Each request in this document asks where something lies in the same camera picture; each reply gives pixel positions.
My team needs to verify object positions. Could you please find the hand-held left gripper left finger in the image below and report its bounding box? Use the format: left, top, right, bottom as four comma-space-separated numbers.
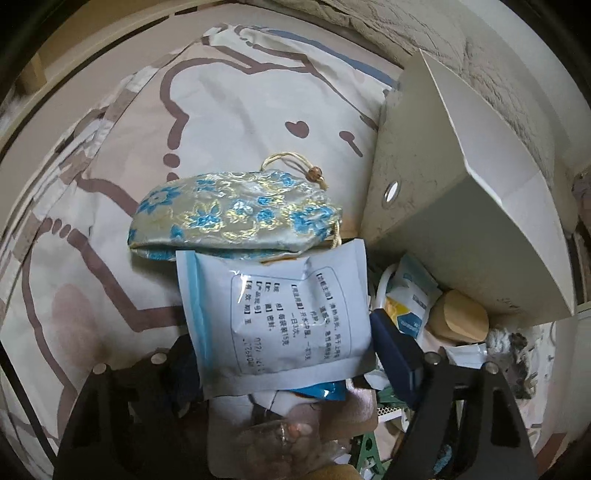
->
53, 332, 211, 480

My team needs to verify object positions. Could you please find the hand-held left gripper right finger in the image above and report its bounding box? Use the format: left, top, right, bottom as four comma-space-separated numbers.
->
369, 308, 539, 480

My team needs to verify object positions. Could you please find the white blue medicine sachet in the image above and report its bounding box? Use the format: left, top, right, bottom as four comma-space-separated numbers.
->
175, 237, 375, 400

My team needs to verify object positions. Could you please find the white cardboard shoe box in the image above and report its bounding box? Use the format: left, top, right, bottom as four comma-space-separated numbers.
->
359, 48, 578, 319

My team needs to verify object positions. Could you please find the white yellow blue packet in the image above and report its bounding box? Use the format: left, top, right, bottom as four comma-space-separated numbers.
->
385, 253, 442, 340

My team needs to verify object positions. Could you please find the oval wooden box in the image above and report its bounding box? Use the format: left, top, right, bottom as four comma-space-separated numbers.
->
424, 290, 491, 345

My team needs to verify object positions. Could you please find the blue foil packet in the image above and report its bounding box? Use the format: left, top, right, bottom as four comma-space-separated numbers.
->
290, 380, 347, 402

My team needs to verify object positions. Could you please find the clear bag of pink beads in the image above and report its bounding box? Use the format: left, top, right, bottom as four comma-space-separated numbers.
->
207, 405, 352, 480

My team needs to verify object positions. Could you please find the blue floral embroidered pouch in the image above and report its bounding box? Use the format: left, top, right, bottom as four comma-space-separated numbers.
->
126, 152, 344, 264

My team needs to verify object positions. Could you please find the bear print blanket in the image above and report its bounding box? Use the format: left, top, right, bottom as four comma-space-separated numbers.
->
0, 22, 402, 480

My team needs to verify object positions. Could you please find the grey pillows and duvet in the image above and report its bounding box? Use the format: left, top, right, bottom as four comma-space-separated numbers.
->
322, 0, 561, 190

